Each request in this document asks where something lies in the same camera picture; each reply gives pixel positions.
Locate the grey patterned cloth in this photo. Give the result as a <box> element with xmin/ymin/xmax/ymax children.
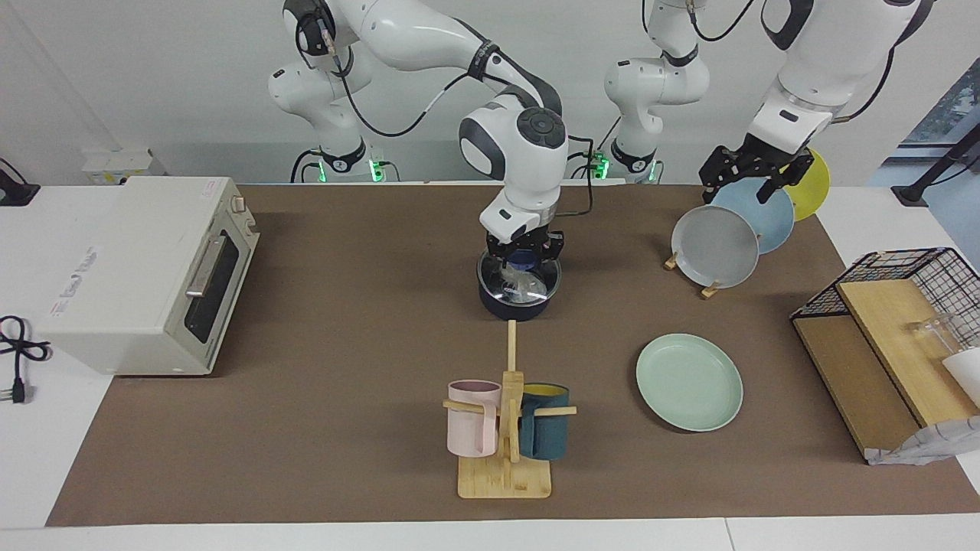
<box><xmin>864</xmin><ymin>416</ymin><xmax>980</xmax><ymax>467</ymax></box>

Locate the black power cord with plug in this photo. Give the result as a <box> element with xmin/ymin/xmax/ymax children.
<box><xmin>0</xmin><ymin>315</ymin><xmax>54</xmax><ymax>406</ymax></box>

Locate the glass lid blue knob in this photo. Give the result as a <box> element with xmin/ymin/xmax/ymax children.
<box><xmin>475</xmin><ymin>248</ymin><xmax>563</xmax><ymax>305</ymax></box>

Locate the black stand bar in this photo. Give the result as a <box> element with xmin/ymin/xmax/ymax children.
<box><xmin>891</xmin><ymin>121</ymin><xmax>980</xmax><ymax>208</ymax></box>

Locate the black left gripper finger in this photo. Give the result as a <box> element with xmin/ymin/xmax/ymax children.
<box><xmin>756</xmin><ymin>156</ymin><xmax>815</xmax><ymax>205</ymax></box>
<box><xmin>699</xmin><ymin>148</ymin><xmax>737</xmax><ymax>204</ymax></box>

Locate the pink mug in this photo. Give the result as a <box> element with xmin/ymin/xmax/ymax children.
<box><xmin>446</xmin><ymin>380</ymin><xmax>503</xmax><ymax>459</ymax></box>

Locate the wooden two-tier shelf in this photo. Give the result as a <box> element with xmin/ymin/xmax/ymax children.
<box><xmin>792</xmin><ymin>279</ymin><xmax>980</xmax><ymax>460</ymax></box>

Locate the black base cable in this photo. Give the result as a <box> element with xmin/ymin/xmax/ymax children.
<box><xmin>565</xmin><ymin>115</ymin><xmax>622</xmax><ymax>181</ymax></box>

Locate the black pot purple handle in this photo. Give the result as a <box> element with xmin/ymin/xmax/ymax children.
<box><xmin>478</xmin><ymin>253</ymin><xmax>563</xmax><ymax>322</ymax></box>

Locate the grey plate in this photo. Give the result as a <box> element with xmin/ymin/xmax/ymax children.
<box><xmin>671</xmin><ymin>204</ymin><xmax>761</xmax><ymax>290</ymax></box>

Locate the white toaster oven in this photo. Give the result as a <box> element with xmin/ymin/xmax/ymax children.
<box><xmin>36</xmin><ymin>175</ymin><xmax>260</xmax><ymax>377</ymax></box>

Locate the dark teal mug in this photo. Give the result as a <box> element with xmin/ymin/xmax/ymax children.
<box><xmin>518</xmin><ymin>383</ymin><xmax>571</xmax><ymax>461</ymax></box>

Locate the yellow plate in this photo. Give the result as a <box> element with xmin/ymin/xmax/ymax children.
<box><xmin>779</xmin><ymin>147</ymin><xmax>831</xmax><ymax>223</ymax></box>

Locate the light green plate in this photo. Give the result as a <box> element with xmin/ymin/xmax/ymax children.
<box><xmin>635</xmin><ymin>333</ymin><xmax>744</xmax><ymax>433</ymax></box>

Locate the black wire basket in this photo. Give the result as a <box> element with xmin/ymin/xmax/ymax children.
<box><xmin>790</xmin><ymin>246</ymin><xmax>980</xmax><ymax>353</ymax></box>

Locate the wooden plate rack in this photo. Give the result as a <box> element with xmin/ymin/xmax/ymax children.
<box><xmin>664</xmin><ymin>248</ymin><xmax>723</xmax><ymax>300</ymax></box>

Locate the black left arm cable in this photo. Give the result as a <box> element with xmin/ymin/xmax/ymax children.
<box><xmin>685</xmin><ymin>0</ymin><xmax>898</xmax><ymax>125</ymax></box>

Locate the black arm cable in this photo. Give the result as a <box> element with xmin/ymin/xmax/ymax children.
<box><xmin>685</xmin><ymin>0</ymin><xmax>898</xmax><ymax>125</ymax></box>
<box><xmin>325</xmin><ymin>31</ymin><xmax>595</xmax><ymax>220</ymax></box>

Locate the black clamp mount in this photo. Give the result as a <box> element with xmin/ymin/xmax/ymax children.
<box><xmin>0</xmin><ymin>158</ymin><xmax>41</xmax><ymax>208</ymax></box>

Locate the white cup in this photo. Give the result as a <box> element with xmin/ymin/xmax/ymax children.
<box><xmin>942</xmin><ymin>347</ymin><xmax>980</xmax><ymax>408</ymax></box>

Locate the white wall socket box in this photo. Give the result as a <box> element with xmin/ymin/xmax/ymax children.
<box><xmin>81</xmin><ymin>148</ymin><xmax>155</xmax><ymax>185</ymax></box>

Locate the brown table mat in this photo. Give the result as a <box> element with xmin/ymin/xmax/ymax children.
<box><xmin>44</xmin><ymin>182</ymin><xmax>980</xmax><ymax>528</ymax></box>

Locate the wooden mug tree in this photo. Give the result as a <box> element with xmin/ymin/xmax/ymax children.
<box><xmin>442</xmin><ymin>319</ymin><xmax>577</xmax><ymax>500</ymax></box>

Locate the light blue plate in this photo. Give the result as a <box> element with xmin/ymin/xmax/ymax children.
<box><xmin>710</xmin><ymin>179</ymin><xmax>796</xmax><ymax>256</ymax></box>

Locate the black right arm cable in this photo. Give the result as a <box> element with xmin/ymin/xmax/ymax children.
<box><xmin>325</xmin><ymin>31</ymin><xmax>595</xmax><ymax>220</ymax></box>

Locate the clear glass cup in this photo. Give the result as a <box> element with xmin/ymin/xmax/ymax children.
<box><xmin>906</xmin><ymin>313</ymin><xmax>968</xmax><ymax>362</ymax></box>

